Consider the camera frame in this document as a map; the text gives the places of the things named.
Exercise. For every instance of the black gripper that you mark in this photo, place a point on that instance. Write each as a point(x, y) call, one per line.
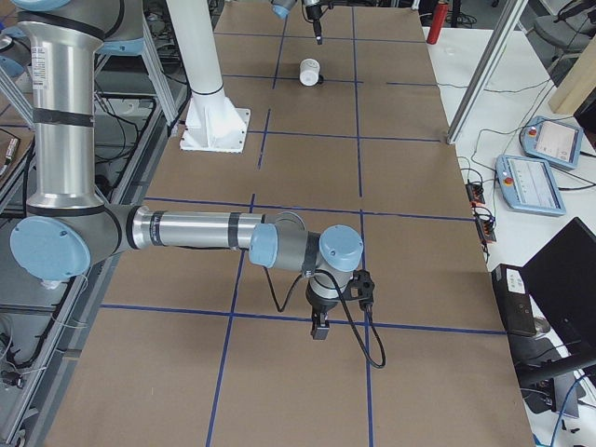
point(319, 304)
point(312, 9)

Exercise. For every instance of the white smiley mug black handle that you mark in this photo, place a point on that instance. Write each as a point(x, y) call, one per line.
point(309, 73)

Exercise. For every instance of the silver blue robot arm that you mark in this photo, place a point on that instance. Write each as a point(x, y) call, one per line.
point(69, 228)
point(282, 9)

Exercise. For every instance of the red bottle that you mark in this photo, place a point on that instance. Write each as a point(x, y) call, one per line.
point(438, 18)

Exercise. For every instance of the black computer box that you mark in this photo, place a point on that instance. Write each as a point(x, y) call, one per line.
point(513, 301)

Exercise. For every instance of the orange black usb hub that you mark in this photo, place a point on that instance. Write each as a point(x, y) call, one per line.
point(475, 194)

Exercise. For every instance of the black laptop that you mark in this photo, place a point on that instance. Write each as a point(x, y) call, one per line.
point(561, 279)

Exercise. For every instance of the near blue teach pendant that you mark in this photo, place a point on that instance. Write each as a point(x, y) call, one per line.
point(527, 185)

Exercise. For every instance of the blue teach pendant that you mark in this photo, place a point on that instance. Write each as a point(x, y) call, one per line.
point(552, 140)
point(527, 185)

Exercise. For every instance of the far blue teach pendant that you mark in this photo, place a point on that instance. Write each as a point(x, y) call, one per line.
point(552, 140)

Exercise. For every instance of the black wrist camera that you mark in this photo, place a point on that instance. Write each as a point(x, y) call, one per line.
point(360, 288)

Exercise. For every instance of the aluminium frame post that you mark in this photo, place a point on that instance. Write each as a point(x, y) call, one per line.
point(489, 60)

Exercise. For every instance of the aluminium side frame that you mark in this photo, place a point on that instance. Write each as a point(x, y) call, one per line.
point(99, 89)

